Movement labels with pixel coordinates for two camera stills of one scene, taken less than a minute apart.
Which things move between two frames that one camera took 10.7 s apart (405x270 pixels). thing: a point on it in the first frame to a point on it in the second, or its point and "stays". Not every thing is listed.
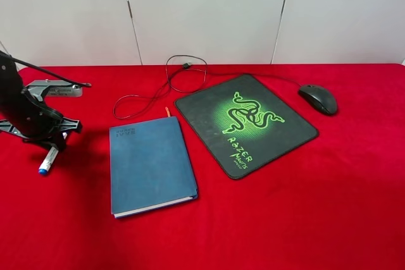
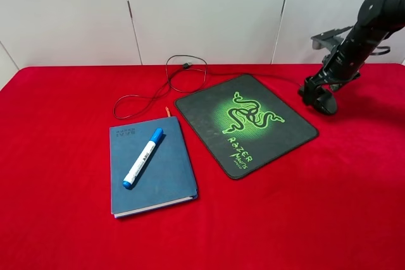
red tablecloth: x=336 y=202 stays
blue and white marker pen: x=48 y=160 to x=142 y=157
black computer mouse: x=320 y=97 stays
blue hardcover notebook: x=150 y=167 stays
